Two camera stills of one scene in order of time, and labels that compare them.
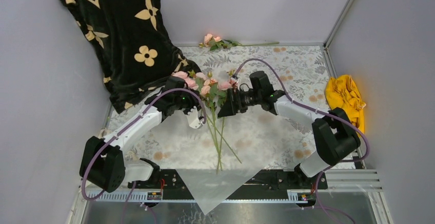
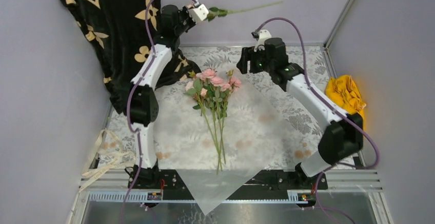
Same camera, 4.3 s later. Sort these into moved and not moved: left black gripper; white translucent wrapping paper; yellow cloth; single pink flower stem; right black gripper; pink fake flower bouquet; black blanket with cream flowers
Moved: single pink flower stem; left black gripper; right black gripper; pink fake flower bouquet
Not moved: yellow cloth; white translucent wrapping paper; black blanket with cream flowers
